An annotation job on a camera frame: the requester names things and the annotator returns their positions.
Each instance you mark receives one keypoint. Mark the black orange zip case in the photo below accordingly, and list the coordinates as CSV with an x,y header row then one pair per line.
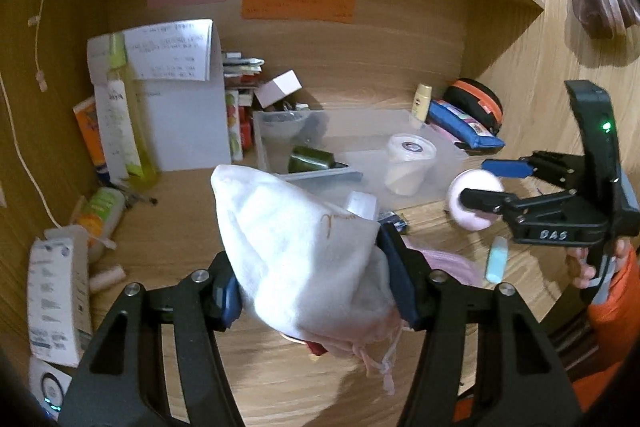
x,y
480,99

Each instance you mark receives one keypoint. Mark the orange cosmetic tube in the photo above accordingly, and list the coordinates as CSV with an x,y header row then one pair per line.
x,y
90,132

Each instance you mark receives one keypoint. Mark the white lip balm stick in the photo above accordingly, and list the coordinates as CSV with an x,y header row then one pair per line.
x,y
106,278

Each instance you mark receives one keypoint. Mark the white cosmetic tube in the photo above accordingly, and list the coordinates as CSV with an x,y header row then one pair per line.
x,y
115,127

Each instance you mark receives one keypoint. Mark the pink cloth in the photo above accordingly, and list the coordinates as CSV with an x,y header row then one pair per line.
x,y
447,264

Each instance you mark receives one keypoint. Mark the white lidded tub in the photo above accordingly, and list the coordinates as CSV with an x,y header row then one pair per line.
x,y
407,157

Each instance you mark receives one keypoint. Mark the person's right hand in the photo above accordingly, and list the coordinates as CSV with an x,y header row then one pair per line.
x,y
580,269

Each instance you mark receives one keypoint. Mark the orange sticky note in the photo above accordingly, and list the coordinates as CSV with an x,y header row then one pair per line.
x,y
297,4

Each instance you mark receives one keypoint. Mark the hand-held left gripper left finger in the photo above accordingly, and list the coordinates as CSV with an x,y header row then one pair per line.
x,y
227,302

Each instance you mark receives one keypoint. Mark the dark green packet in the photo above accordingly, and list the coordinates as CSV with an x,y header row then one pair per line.
x,y
310,159

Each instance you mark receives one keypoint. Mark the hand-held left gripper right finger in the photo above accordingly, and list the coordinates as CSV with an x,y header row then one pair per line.
x,y
400,277

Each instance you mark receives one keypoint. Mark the small white box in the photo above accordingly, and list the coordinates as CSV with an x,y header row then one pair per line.
x,y
277,89

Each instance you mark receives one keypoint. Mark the white handwritten note sheet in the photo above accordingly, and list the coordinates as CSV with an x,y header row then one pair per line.
x,y
170,49

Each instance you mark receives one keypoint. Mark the white round device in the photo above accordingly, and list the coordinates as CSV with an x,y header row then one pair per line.
x,y
47,387

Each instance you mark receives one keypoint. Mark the yellow-green spray bottle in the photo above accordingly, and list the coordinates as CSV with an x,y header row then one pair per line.
x,y
135,132

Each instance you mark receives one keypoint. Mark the small red object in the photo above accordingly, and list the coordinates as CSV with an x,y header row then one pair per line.
x,y
316,348

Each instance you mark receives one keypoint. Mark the small yellow bottle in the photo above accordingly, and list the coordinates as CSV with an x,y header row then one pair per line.
x,y
423,103

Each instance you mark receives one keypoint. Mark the clear plastic storage bin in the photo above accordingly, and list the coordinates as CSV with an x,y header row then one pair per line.
x,y
360,132

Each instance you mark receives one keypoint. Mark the stack of colourful packets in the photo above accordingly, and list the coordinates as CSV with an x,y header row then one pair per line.
x,y
240,107

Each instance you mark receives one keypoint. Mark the blue pencil pouch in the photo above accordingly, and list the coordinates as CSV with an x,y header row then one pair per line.
x,y
460,124

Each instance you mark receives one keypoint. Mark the light blue small bottle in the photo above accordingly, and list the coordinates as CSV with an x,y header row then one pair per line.
x,y
497,262

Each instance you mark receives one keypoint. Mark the white medicine box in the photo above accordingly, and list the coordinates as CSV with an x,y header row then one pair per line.
x,y
55,297

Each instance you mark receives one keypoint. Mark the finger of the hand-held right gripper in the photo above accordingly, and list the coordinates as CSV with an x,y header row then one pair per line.
x,y
505,167
487,201

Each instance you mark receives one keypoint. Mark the wooden desktop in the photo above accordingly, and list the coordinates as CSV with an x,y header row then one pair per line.
x,y
175,227

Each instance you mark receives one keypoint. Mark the green orange tube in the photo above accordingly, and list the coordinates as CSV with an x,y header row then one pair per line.
x,y
102,214

